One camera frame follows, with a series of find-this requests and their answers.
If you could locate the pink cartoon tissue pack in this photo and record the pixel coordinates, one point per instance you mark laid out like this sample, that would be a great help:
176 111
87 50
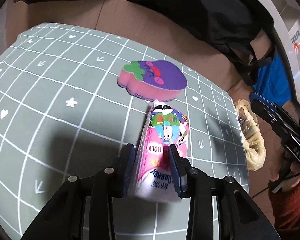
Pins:
152 179

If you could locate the right forearm red sleeve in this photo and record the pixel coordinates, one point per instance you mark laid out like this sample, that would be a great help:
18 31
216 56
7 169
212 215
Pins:
286 211

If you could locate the person right hand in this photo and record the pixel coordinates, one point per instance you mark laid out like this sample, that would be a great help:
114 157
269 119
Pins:
281 162

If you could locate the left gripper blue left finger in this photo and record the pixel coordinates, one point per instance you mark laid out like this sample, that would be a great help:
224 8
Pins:
128 161

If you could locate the trash bin with yellow bag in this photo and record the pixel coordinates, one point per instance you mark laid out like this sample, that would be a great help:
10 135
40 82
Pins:
253 142

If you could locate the green grid table mat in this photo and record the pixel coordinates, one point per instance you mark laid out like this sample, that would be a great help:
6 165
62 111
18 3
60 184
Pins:
62 113

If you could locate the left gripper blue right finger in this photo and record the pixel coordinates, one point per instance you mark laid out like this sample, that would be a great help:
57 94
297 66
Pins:
178 168

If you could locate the purple eggplant sponge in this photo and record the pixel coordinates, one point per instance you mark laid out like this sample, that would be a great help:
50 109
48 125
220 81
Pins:
152 80

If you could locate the blue hanging towel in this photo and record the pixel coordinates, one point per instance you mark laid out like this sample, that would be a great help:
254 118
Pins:
272 82

